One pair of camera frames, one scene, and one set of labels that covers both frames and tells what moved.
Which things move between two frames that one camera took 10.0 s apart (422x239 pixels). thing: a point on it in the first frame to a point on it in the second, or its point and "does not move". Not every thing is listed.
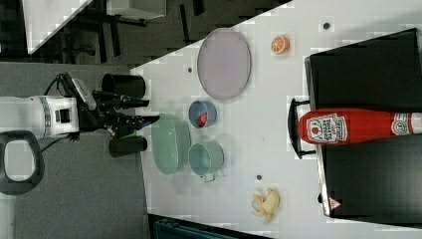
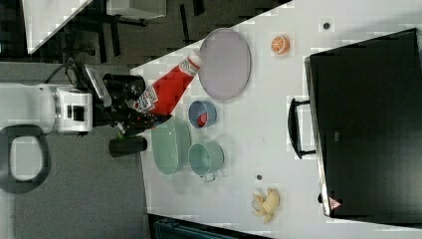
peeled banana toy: (267, 205) does not move
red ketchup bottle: (348, 125) to (160, 96)
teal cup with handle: (206, 158) does not move
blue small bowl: (200, 108) does not move
